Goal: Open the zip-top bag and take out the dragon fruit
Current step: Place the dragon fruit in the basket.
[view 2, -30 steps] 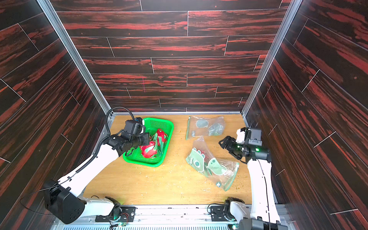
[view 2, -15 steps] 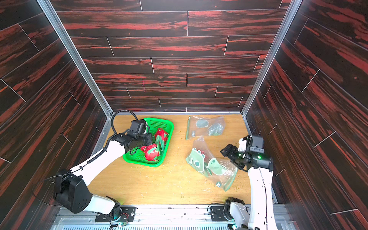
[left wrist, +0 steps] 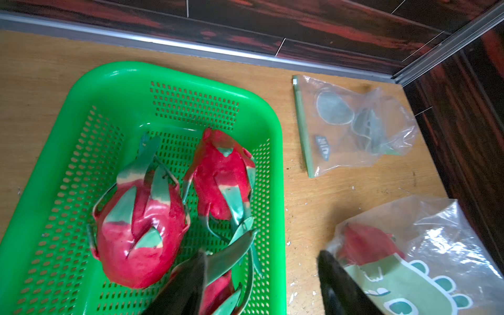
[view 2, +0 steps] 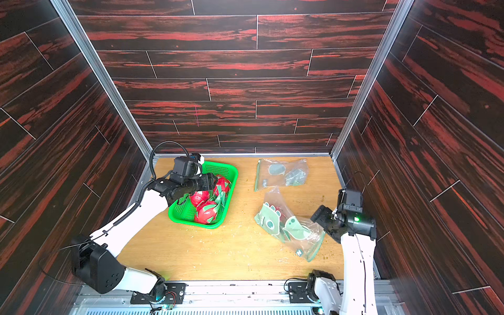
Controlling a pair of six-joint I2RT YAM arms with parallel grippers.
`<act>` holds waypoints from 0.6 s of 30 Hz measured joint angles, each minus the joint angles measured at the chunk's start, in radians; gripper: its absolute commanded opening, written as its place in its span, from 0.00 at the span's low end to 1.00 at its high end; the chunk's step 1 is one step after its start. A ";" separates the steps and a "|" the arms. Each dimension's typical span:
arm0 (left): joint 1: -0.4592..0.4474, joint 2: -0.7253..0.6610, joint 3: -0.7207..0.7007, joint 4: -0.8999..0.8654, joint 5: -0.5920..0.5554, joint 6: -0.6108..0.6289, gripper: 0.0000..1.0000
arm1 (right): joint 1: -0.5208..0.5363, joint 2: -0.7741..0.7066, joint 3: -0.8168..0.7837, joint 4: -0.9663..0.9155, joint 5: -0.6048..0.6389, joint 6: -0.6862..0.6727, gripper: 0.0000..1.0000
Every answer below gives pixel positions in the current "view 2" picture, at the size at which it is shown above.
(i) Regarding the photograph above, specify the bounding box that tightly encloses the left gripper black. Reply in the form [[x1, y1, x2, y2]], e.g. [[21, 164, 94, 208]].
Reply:
[[182, 172, 219, 196]]

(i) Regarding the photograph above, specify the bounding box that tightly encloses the aluminium front rail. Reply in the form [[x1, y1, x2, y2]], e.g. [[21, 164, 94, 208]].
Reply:
[[70, 280, 406, 314]]

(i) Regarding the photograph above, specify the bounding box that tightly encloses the red dragon fruit toy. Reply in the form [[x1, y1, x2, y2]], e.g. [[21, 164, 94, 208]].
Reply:
[[190, 191, 211, 207], [214, 175, 232, 196]]

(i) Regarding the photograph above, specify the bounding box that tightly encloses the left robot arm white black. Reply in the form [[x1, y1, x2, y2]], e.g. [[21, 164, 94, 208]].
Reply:
[[71, 173, 217, 302]]

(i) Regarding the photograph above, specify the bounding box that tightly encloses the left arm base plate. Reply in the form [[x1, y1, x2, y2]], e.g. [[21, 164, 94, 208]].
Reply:
[[130, 282, 187, 306]]

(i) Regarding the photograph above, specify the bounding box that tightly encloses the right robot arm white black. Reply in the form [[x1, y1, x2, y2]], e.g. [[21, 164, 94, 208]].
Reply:
[[306, 188, 377, 314]]

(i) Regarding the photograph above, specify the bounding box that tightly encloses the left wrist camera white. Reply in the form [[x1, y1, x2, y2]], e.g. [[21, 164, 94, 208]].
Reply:
[[170, 153, 204, 184]]

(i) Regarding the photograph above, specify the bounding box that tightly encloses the clear zip-top bag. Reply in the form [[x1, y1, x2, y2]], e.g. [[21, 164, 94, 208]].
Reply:
[[255, 186, 326, 262], [254, 159, 309, 192]]

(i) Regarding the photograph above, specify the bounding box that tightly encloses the green perforated plastic tray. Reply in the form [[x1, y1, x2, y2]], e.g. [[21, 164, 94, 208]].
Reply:
[[169, 161, 238, 229]]

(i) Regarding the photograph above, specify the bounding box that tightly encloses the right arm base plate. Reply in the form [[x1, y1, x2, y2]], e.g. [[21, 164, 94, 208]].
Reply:
[[283, 278, 315, 304]]

